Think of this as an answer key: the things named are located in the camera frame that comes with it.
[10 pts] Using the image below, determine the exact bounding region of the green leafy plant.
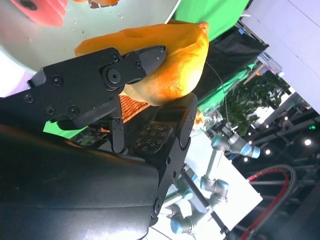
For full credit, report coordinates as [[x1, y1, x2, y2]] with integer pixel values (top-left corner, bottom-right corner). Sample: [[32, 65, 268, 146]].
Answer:
[[219, 72, 292, 137]]

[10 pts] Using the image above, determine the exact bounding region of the white table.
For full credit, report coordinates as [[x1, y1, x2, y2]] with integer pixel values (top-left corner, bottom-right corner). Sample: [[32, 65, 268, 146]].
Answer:
[[149, 129, 263, 240]]

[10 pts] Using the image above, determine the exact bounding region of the black backdrop cloth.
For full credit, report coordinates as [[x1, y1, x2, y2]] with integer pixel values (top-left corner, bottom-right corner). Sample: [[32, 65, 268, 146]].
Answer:
[[197, 21, 270, 101]]

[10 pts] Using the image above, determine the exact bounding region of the red and black hoop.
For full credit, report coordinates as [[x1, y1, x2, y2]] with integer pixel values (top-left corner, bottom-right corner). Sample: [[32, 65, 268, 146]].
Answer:
[[246, 164, 298, 240]]

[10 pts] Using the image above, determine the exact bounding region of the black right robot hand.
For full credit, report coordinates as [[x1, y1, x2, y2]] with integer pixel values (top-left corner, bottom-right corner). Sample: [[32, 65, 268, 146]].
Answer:
[[0, 44, 199, 240]]

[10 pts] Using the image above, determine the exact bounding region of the orange wicker basket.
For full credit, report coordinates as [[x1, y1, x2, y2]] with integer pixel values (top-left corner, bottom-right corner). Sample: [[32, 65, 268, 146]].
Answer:
[[87, 96, 151, 133]]

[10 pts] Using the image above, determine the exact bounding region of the grey-green round bowl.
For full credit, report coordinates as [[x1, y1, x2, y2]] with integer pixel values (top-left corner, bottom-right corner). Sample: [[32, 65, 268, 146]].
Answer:
[[0, 0, 183, 76]]

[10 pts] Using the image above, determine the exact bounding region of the pink cake slice black dot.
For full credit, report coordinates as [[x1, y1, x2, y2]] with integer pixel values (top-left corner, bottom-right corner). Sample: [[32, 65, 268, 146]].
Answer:
[[9, 0, 69, 28]]

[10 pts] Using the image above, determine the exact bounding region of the clear bag with bread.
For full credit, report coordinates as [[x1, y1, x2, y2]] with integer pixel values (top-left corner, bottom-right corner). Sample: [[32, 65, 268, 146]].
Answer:
[[194, 109, 227, 133]]

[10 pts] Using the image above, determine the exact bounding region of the oval orange striped bread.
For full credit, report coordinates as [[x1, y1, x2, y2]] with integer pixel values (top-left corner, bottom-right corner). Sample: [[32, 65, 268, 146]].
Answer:
[[74, 21, 210, 106]]

